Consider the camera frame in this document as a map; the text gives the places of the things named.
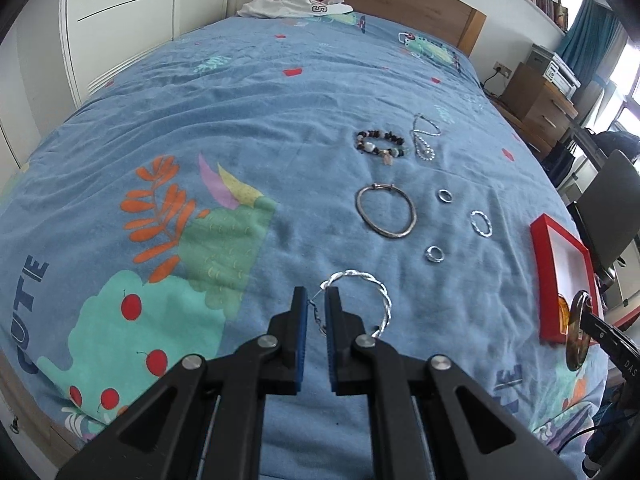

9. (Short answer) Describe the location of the blue printed blanket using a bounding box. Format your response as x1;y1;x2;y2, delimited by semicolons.
0;10;621;480

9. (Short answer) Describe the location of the white wardrobe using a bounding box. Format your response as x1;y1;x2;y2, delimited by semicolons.
0;0;261;171

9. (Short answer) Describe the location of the silver bead necklace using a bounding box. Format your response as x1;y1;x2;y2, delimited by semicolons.
410;112;442;162

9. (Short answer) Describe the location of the grey chair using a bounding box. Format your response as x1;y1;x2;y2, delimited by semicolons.
567;150;640;286

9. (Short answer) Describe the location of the dark backpack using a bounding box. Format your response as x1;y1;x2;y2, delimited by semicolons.
585;130;640;161

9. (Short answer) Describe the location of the white printer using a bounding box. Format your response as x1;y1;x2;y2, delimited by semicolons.
527;44;582;98

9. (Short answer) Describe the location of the teal curtain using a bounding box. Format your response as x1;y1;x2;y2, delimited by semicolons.
555;0;618;81

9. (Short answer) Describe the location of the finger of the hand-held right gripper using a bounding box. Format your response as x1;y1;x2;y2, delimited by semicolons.
589;312;640;358

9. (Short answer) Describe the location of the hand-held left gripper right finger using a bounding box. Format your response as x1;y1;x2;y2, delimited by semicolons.
324;289;576;480

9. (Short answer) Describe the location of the dark beaded bracelet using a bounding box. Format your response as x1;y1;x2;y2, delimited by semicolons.
355;129;408;167

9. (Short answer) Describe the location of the twisted silver bracelet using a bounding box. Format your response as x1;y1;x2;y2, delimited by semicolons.
305;269;392;339

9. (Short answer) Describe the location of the twisted silver ring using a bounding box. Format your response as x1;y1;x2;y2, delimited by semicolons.
470;210;493;237

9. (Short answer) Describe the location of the wooden nightstand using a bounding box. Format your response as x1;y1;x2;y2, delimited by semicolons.
501;62;578;161

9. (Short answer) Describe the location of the black bag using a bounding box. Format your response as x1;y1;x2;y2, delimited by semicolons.
542;140;576;191

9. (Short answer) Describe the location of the plain silver bangle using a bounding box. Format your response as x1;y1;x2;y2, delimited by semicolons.
356;183;417;239

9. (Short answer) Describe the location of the red jewelry box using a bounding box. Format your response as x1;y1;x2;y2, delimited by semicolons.
530;213;603;345

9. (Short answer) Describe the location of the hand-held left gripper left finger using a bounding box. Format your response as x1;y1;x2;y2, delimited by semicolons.
55;286;308;480

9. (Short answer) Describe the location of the white garment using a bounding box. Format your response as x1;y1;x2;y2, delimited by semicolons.
236;0;355;20

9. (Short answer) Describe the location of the brown horn bangle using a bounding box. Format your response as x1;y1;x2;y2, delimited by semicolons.
566;290;594;372

